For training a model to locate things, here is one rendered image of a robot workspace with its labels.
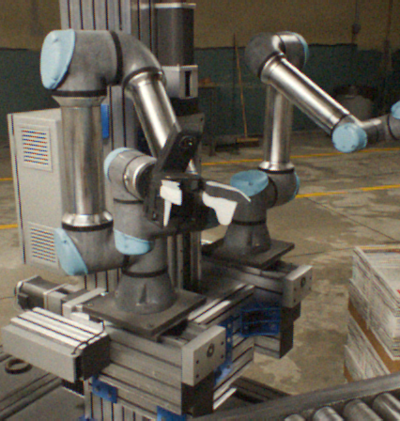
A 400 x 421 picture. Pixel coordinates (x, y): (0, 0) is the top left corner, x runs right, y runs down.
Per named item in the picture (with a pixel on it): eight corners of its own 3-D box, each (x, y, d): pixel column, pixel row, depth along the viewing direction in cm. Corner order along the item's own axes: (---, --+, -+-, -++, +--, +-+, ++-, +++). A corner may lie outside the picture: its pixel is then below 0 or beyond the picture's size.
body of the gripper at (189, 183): (205, 229, 94) (171, 210, 104) (211, 176, 92) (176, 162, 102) (161, 230, 90) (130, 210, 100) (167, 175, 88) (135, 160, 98)
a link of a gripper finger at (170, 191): (177, 236, 82) (177, 220, 91) (182, 194, 80) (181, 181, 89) (155, 233, 81) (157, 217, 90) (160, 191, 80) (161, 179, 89)
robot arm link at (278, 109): (244, 207, 193) (251, 31, 177) (271, 197, 204) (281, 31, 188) (274, 214, 185) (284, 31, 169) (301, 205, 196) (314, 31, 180)
